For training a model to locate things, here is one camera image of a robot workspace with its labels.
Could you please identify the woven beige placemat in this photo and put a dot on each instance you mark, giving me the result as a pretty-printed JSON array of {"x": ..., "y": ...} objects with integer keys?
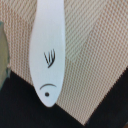
[{"x": 96, "y": 48}]

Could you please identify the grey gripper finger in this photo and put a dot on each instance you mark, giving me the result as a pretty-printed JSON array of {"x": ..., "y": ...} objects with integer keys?
[{"x": 5, "y": 67}]

